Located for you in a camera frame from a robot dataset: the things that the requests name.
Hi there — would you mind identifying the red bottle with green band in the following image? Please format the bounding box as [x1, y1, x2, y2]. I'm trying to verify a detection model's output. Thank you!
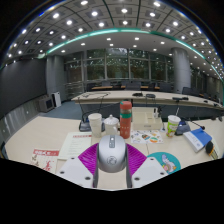
[119, 100, 133, 140]

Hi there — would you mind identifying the black gooseneck desk microphone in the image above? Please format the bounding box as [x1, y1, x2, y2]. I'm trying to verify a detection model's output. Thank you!
[78, 95, 111, 133]
[174, 119, 206, 136]

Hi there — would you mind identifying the white cardboard box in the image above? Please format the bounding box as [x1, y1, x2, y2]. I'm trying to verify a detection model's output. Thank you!
[131, 106, 164, 132]

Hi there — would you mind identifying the round teal cartoon mouse pad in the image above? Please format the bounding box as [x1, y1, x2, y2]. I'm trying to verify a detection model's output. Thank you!
[147, 151, 182, 175]

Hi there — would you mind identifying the red and white magazine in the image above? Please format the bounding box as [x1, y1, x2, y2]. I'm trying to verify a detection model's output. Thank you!
[29, 148, 60, 174]

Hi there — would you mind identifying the white floor appliance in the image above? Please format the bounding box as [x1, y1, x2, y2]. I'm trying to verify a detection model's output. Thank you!
[50, 91, 63, 108]

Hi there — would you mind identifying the silver computer mouse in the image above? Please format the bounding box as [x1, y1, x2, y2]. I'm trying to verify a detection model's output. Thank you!
[97, 134, 128, 174]

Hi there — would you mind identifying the long curved conference table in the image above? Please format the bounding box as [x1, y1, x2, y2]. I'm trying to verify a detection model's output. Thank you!
[70, 89, 224, 112]

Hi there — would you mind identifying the group of dark office chairs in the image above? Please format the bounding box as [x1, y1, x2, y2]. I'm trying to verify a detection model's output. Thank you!
[88, 79, 224, 103]

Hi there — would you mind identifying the colourful sticker sheet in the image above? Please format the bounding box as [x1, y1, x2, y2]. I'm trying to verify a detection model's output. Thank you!
[129, 129, 164, 145]

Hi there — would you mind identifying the green and white paper cup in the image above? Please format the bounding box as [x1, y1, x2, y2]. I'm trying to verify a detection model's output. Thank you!
[166, 114, 182, 138]

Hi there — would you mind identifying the cream booklet with red header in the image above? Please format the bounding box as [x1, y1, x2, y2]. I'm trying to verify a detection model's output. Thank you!
[57, 131, 93, 161]

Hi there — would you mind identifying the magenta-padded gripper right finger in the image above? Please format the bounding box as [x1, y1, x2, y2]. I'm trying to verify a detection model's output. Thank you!
[125, 143, 169, 189]

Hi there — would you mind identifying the group of ceiling lights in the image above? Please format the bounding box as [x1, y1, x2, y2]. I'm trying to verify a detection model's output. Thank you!
[6, 0, 224, 76]

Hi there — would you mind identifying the blue and white book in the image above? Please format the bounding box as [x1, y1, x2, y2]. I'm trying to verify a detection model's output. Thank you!
[182, 127, 213, 153]

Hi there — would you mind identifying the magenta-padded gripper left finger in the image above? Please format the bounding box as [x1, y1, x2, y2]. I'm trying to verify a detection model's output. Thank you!
[56, 143, 100, 189]

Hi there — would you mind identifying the white lidded mug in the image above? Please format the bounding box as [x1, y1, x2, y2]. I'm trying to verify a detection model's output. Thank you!
[103, 114, 121, 136]

